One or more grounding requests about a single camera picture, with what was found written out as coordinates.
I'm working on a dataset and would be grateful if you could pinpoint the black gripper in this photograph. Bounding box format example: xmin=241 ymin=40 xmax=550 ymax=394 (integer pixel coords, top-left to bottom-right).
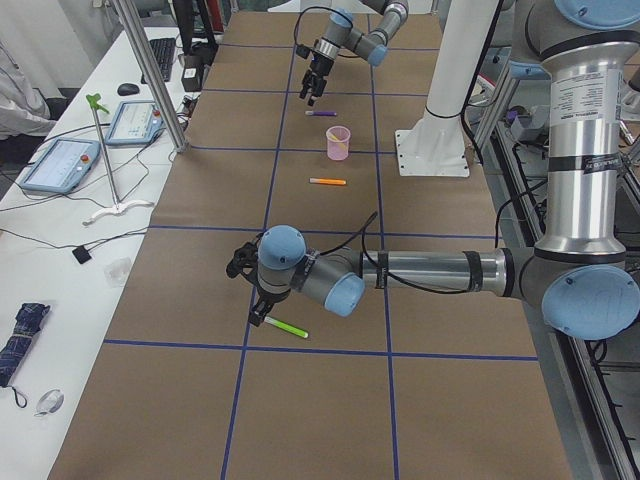
xmin=248 ymin=280 xmax=290 ymax=327
xmin=299 ymin=53 xmax=334 ymax=106

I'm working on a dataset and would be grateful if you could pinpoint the green highlighter pen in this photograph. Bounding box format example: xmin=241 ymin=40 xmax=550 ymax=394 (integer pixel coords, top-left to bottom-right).
xmin=265 ymin=316 xmax=309 ymax=339

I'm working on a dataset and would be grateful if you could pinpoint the yellow highlighter pen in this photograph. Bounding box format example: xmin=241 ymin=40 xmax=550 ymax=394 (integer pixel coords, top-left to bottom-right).
xmin=327 ymin=132 xmax=348 ymax=152

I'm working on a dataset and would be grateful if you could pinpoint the purple marker pen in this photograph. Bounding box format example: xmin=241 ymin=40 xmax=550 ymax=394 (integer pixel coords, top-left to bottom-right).
xmin=305 ymin=110 xmax=337 ymax=117

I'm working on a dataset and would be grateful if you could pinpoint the pink mesh pen holder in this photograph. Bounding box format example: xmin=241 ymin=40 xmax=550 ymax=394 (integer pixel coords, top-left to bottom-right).
xmin=325 ymin=126 xmax=351 ymax=161

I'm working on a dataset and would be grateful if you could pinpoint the orange highlighter pen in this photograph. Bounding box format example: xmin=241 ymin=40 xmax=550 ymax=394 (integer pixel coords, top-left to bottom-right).
xmin=309 ymin=177 xmax=347 ymax=186

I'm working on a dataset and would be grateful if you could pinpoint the black cardboard box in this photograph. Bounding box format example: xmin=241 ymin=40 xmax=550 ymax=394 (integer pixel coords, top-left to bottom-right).
xmin=181 ymin=55 xmax=203 ymax=92

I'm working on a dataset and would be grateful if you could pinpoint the clear plastic bag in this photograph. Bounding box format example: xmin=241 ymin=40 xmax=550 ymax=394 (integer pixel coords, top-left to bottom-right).
xmin=103 ymin=257 xmax=132 ymax=287

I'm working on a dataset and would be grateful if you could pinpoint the black keyboard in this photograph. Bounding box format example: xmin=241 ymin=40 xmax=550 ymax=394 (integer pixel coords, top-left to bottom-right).
xmin=149 ymin=37 xmax=176 ymax=82

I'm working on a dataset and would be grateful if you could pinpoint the far blue teach pendant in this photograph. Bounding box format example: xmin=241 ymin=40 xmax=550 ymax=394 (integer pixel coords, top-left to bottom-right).
xmin=105 ymin=100 xmax=164 ymax=147

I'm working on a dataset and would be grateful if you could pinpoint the blue teach pendant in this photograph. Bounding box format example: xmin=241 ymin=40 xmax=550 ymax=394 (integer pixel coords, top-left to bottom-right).
xmin=105 ymin=100 xmax=164 ymax=147
xmin=18 ymin=138 xmax=101 ymax=194

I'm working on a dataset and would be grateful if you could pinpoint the black computer mouse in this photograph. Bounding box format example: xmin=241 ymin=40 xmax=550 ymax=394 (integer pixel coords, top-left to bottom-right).
xmin=117 ymin=83 xmax=140 ymax=97

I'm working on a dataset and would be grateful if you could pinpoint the small black box device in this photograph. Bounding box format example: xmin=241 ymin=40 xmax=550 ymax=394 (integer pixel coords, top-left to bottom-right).
xmin=72 ymin=245 xmax=92 ymax=265

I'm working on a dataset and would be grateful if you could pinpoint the clear glasses case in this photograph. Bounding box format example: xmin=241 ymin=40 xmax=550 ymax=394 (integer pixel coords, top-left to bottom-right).
xmin=34 ymin=389 xmax=65 ymax=417

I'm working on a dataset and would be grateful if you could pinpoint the folded navy umbrella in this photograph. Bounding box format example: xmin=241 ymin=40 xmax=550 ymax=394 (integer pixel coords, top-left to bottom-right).
xmin=1 ymin=303 xmax=51 ymax=409

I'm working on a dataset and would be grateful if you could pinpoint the near blue teach pendant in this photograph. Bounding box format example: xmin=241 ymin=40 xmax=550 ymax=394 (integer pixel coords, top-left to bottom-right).
xmin=18 ymin=138 xmax=101 ymax=194

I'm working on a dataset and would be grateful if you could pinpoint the seated person white shirt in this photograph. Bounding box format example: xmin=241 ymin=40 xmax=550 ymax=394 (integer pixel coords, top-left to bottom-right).
xmin=1 ymin=45 xmax=70 ymax=140

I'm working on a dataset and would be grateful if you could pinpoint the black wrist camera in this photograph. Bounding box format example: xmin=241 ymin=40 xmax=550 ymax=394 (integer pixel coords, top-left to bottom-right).
xmin=296 ymin=44 xmax=311 ymax=59
xmin=225 ymin=241 xmax=259 ymax=283

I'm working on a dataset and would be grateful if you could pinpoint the aluminium frame post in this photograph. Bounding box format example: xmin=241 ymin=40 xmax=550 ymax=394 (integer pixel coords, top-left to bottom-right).
xmin=112 ymin=0 xmax=187 ymax=153

